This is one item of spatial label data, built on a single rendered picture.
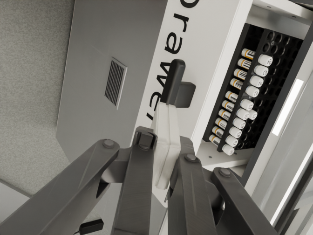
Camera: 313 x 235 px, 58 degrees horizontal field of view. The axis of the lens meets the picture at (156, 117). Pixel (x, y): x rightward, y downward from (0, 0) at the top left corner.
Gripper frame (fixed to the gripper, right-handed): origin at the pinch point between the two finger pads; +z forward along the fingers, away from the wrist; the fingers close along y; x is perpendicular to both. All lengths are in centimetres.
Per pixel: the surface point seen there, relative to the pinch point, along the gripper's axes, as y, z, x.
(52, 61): -39, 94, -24
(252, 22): 11.0, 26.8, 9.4
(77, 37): -28, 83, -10
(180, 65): 0.9, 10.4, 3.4
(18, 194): -44, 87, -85
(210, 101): 5.2, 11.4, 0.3
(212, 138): 9.8, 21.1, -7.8
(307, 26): 22.9, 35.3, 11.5
